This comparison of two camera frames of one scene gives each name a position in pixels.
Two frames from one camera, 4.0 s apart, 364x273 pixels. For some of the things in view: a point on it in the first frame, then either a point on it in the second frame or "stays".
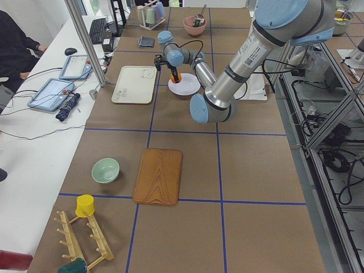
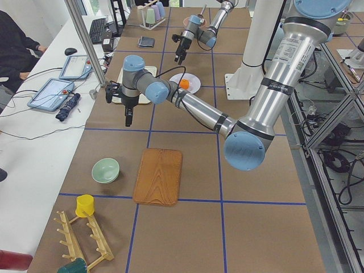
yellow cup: x=85 y=205 stays
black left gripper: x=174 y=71 to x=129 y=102
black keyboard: x=97 y=29 stays
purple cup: x=157 y=15 stays
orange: x=180 y=78 to x=185 y=83
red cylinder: x=15 y=260 stays
